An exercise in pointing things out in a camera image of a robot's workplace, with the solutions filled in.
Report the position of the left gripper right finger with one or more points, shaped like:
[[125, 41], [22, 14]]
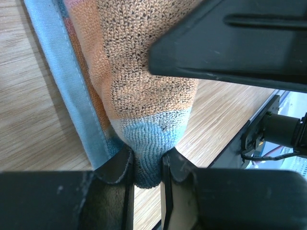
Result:
[[194, 198]]

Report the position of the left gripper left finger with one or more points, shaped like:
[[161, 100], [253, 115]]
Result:
[[70, 200]]

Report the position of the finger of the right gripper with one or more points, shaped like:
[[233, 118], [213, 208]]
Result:
[[253, 42]]

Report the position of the blue polka dot towel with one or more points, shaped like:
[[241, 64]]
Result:
[[98, 53]]

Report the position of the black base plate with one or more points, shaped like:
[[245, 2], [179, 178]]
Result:
[[248, 137]]

